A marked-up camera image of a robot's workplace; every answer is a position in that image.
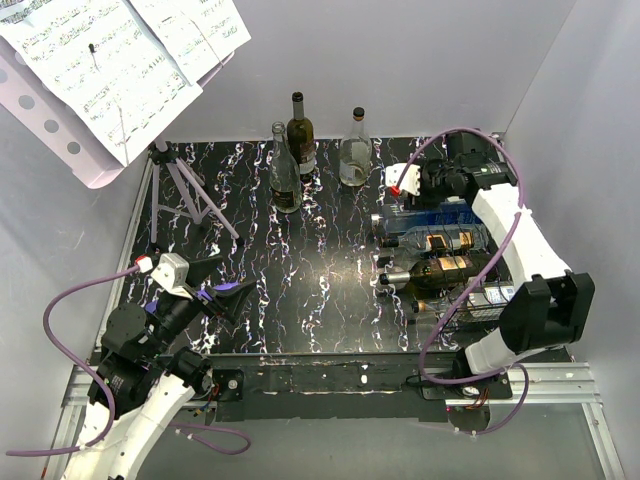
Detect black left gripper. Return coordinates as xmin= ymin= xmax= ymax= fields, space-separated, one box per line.
xmin=144 ymin=254 xmax=256 ymax=356

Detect purple marker pen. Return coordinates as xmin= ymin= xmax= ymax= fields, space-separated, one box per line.
xmin=144 ymin=282 xmax=246 ymax=316

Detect clear bottle black cork cap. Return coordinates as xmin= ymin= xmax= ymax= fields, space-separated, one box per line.
xmin=339 ymin=107 xmax=372 ymax=187

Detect clear green-tinted bottle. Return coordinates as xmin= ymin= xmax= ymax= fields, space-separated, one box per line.
xmin=269 ymin=121 xmax=302 ymax=214

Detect dark brown wine bottle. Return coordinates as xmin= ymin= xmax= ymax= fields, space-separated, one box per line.
xmin=286 ymin=91 xmax=316 ymax=183

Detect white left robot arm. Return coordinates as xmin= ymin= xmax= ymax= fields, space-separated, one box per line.
xmin=62 ymin=253 xmax=256 ymax=479

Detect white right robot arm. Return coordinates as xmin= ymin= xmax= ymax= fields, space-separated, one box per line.
xmin=385 ymin=127 xmax=595 ymax=398

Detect blue clear tall bottle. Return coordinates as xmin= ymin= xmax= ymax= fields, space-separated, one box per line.
xmin=371 ymin=201 xmax=482 ymax=236

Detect green wine bottle silver neck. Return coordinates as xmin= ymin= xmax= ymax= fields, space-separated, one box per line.
xmin=379 ymin=253 xmax=492 ymax=290

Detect clear flask black gold label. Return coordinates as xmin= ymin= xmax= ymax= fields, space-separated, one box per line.
xmin=380 ymin=225 xmax=489 ymax=253

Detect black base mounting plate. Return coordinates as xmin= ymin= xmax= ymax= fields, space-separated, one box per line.
xmin=186 ymin=354 xmax=515 ymax=422

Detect large sheet music page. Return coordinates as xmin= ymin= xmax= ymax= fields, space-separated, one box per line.
xmin=1 ymin=1 xmax=202 ymax=165

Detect small sheet music page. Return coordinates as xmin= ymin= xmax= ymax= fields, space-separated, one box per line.
xmin=131 ymin=0 xmax=251 ymax=84

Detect lilac music stand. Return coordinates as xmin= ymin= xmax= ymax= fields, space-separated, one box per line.
xmin=1 ymin=40 xmax=244 ymax=249

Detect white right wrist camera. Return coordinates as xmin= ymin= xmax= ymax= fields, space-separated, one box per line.
xmin=384 ymin=163 xmax=421 ymax=197

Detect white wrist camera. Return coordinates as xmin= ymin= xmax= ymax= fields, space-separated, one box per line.
xmin=151 ymin=253 xmax=192 ymax=299
xmin=384 ymin=163 xmax=421 ymax=197

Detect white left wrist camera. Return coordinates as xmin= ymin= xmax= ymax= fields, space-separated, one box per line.
xmin=151 ymin=253 xmax=192 ymax=299

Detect purple floor cable loop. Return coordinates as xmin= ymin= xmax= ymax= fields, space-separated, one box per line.
xmin=172 ymin=419 xmax=255 ymax=455

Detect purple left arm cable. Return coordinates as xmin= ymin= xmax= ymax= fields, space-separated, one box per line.
xmin=4 ymin=257 xmax=151 ymax=459

